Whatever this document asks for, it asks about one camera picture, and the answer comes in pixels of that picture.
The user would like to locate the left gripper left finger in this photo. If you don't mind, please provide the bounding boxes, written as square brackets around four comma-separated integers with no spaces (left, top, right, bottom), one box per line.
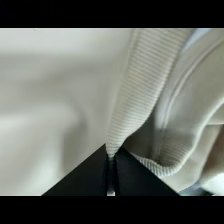
[41,143,111,197]

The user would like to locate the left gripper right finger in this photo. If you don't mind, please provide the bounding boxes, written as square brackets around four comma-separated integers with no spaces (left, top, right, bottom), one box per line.
[113,146,181,197]

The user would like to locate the beige garment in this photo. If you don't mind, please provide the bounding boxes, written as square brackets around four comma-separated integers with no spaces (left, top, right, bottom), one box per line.
[0,27,224,197]

